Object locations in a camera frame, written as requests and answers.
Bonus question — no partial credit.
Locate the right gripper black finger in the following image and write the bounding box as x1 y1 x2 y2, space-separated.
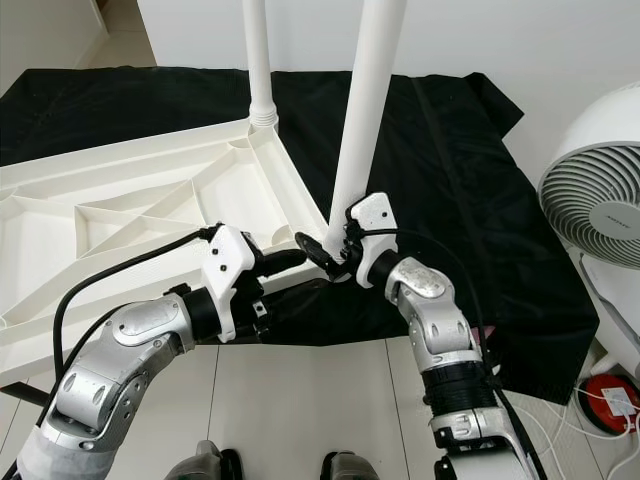
294 231 342 274

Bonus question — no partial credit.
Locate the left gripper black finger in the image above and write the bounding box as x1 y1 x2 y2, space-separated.
259 277 327 318
252 247 307 278

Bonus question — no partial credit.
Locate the white plastic children table top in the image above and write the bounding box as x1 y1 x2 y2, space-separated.
0 118 347 388

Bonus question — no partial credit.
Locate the black tablecloth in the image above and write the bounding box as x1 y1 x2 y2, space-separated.
0 67 602 405

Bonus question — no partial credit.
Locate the pink cushion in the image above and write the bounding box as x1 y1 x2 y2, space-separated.
469 324 498 348

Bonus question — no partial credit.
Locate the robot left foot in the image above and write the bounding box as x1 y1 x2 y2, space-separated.
165 442 244 480

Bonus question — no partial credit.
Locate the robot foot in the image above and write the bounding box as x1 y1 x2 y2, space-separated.
320 452 382 480
165 442 244 480

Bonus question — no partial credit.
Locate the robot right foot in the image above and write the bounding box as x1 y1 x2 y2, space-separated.
320 452 382 480

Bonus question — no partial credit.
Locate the white round fan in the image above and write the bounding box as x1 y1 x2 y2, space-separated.
540 82 640 383

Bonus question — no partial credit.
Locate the red object on floor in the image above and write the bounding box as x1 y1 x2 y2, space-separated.
580 371 640 437

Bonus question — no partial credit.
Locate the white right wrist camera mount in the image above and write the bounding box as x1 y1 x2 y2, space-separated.
350 191 400 287

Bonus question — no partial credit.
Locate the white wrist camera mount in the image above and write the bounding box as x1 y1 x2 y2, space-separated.
200 223 259 344
350 191 400 287

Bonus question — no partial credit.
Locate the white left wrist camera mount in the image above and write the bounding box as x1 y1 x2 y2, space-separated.
200 223 259 344

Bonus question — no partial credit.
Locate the white floor cable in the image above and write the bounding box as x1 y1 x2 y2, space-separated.
508 385 640 473

